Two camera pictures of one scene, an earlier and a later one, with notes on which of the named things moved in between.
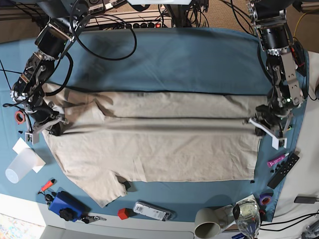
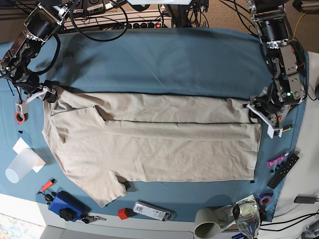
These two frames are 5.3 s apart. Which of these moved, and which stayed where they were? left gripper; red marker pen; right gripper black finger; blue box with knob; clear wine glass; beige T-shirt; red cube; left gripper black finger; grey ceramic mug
Moved: left gripper; left gripper black finger; right gripper black finger
Stayed: clear wine glass; red cube; blue box with knob; grey ceramic mug; beige T-shirt; red marker pen
